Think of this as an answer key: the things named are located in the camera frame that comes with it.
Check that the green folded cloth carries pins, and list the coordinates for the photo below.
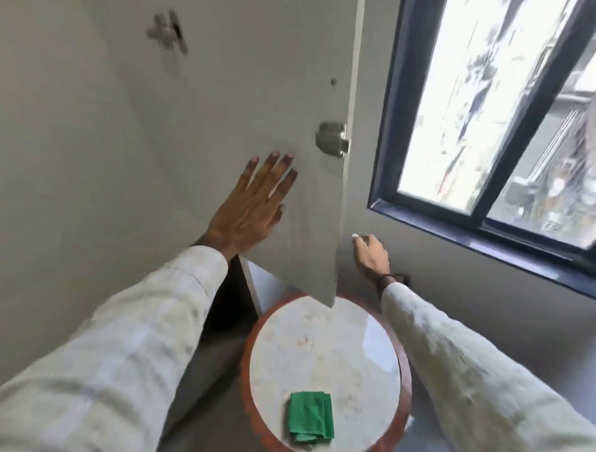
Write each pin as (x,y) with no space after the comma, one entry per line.
(311,417)

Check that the black wrist band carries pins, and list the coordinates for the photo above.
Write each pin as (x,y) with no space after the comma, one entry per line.
(386,281)

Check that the silver door latch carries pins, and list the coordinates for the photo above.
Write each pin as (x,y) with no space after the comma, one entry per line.
(331,138)

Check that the person's left middle finger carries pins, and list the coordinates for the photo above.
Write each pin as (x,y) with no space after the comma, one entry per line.
(282,170)

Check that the person's left hand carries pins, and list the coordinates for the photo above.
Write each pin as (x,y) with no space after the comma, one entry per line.
(246,214)

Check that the silver door hinge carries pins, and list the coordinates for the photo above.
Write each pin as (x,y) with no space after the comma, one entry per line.
(166,33)

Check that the round marble top table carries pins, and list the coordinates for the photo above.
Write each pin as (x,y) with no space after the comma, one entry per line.
(321,354)

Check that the white cabinet door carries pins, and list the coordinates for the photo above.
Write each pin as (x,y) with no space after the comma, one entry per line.
(251,84)

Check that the person's right forearm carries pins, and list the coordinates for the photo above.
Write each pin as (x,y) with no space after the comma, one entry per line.
(470,372)

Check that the person's left forearm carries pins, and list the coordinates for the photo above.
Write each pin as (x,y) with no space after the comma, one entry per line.
(121,344)

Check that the person's right thumb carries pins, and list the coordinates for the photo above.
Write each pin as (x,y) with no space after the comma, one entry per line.
(357,242)

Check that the person's right hand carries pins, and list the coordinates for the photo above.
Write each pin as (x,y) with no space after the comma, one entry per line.
(374,258)

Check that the dark blue framed window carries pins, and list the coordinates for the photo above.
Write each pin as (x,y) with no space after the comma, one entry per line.
(489,116)

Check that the person's left little finger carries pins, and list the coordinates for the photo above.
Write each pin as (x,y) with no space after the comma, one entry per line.
(248,171)

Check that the person's left thumb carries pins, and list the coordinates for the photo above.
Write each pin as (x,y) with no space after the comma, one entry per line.
(278,218)

